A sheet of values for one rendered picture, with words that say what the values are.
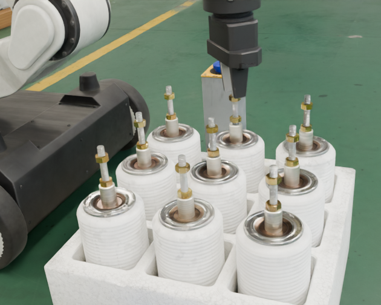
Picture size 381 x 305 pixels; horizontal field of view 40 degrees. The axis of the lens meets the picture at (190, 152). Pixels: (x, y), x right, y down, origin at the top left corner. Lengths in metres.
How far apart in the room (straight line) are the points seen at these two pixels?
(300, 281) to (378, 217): 0.51
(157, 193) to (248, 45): 0.27
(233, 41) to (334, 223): 0.31
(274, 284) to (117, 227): 0.22
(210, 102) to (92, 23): 0.27
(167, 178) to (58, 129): 0.42
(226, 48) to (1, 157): 0.49
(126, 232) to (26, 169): 0.38
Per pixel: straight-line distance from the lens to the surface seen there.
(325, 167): 0.86
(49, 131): 1.18
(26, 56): 1.05
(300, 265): 0.67
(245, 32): 0.80
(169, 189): 0.83
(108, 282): 0.73
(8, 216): 1.01
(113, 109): 1.30
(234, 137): 0.89
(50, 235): 1.17
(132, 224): 0.73
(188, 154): 0.91
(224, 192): 0.77
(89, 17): 1.04
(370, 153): 1.42
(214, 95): 1.03
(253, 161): 0.88
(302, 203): 0.74
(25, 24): 1.03
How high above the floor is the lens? 0.64
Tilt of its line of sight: 27 degrees down
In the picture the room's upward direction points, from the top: 4 degrees counter-clockwise
